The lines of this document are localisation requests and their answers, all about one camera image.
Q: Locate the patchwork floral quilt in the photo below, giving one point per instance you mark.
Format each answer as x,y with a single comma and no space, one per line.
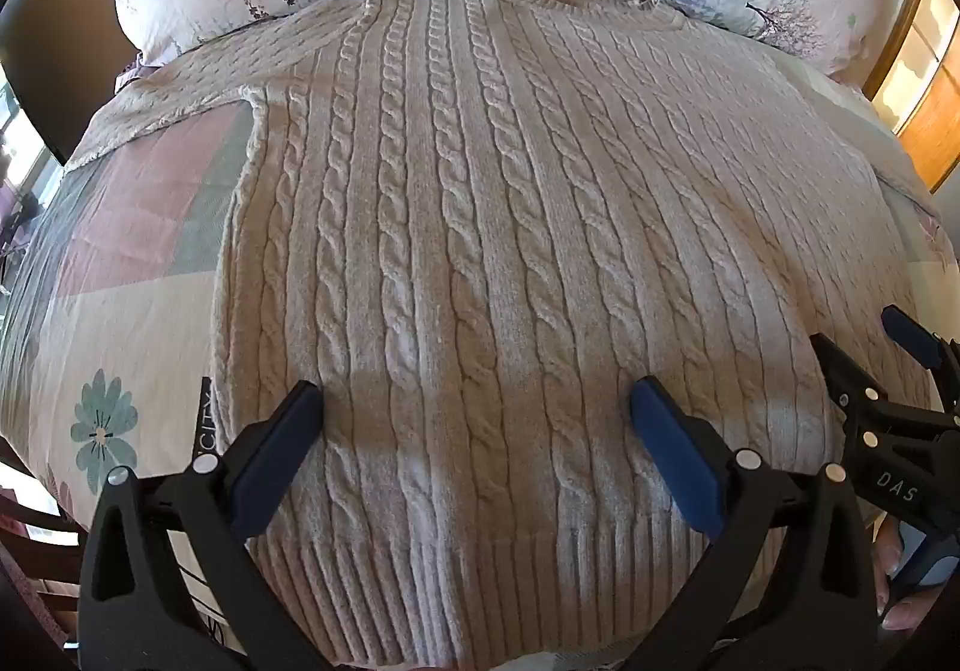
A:
135,333

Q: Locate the black flat panel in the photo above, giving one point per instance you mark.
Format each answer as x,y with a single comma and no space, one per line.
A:
60,41

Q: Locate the dark wooden chair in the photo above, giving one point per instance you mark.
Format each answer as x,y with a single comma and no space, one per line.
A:
30,528

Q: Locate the wooden glass-door cabinet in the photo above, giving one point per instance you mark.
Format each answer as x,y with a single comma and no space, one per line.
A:
937,131

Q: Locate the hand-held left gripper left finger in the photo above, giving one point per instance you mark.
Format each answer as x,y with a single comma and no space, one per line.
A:
279,447

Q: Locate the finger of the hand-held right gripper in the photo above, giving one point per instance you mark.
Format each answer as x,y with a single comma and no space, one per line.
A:
909,336
840,375

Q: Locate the person's right hand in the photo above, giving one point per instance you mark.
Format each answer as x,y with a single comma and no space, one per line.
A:
894,570

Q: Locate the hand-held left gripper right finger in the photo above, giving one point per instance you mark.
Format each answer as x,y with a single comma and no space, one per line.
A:
675,455

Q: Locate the window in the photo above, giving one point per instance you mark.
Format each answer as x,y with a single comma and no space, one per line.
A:
19,138

